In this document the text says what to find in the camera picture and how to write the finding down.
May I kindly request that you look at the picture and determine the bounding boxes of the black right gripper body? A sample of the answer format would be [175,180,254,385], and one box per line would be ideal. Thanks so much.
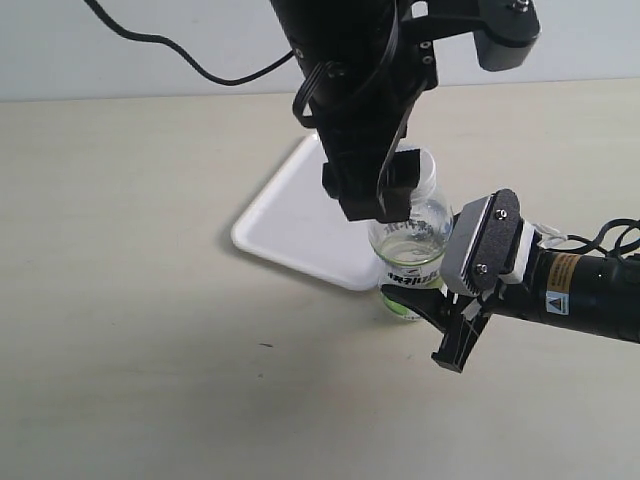
[431,285,535,373]

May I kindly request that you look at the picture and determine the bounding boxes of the white bottle cap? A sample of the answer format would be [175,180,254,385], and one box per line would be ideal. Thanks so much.
[396,141,437,197]

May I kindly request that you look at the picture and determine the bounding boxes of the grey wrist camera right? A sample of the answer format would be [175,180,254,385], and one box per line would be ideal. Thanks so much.
[440,188,522,297]

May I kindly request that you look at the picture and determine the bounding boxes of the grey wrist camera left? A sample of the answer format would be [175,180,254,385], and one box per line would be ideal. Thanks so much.
[473,0,541,72]

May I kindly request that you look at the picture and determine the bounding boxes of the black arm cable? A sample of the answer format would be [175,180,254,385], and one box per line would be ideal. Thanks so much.
[537,217,640,261]
[82,0,401,126]

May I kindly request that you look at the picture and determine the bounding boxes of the white rectangular plastic tray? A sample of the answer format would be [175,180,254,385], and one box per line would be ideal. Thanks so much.
[231,134,379,292]

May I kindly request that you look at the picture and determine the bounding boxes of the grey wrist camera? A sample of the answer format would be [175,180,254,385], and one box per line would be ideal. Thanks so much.
[440,188,522,297]
[473,0,541,72]

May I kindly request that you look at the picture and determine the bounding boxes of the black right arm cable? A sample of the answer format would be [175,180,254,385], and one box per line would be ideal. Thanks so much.
[537,217,640,261]

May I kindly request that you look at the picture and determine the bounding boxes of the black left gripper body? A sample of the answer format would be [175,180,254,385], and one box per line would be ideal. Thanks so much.
[299,29,438,194]

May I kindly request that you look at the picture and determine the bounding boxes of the clear plastic drink bottle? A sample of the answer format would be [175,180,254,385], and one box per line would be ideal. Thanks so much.
[367,164,455,321]

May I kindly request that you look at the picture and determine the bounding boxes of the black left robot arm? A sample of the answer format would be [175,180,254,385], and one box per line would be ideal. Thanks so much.
[271,1,485,223]

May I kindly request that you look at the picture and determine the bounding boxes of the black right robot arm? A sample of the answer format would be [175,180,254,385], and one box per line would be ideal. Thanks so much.
[382,251,639,373]

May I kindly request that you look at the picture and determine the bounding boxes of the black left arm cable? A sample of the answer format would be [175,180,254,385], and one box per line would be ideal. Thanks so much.
[82,0,401,126]

